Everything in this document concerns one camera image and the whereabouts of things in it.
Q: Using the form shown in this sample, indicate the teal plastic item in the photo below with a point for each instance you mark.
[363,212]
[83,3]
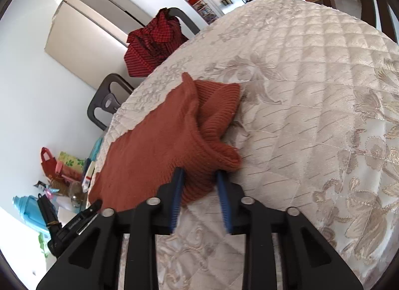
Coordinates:
[96,151]

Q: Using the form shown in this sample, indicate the white tube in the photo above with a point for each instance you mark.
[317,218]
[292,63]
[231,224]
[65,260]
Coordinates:
[89,178]

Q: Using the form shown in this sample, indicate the light blue water bottle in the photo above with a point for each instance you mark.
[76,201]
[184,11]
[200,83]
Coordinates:
[28,213]

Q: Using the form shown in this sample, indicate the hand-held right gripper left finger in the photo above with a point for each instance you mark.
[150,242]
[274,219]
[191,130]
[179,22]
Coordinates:
[176,196]

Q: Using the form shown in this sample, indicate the red gift bag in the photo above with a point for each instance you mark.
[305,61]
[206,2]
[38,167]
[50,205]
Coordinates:
[48,164]

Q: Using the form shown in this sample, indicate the white shelf rack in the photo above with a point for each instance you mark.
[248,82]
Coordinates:
[201,6]

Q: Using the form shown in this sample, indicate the rust orange knit sweater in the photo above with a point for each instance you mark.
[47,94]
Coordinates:
[146,153]

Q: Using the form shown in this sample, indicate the clear glass jar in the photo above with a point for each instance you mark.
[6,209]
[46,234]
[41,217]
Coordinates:
[76,193]

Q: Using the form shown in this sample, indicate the cream quilted floral blanket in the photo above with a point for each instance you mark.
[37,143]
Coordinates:
[311,106]

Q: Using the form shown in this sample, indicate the dark wooden chair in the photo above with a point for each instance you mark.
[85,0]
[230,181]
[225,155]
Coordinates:
[187,20]
[104,103]
[377,0]

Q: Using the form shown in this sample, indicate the beige refrigerator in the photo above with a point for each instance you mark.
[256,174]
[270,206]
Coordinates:
[87,37]

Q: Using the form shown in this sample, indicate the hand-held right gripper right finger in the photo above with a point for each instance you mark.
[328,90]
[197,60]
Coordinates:
[226,206]

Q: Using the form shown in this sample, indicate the green floral gift bag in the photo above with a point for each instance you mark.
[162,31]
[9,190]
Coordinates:
[71,164]

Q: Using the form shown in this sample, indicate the red plaid garment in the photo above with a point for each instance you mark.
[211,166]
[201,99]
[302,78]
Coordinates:
[152,47]

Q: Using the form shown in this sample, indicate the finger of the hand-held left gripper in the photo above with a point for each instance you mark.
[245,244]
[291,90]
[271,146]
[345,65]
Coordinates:
[92,210]

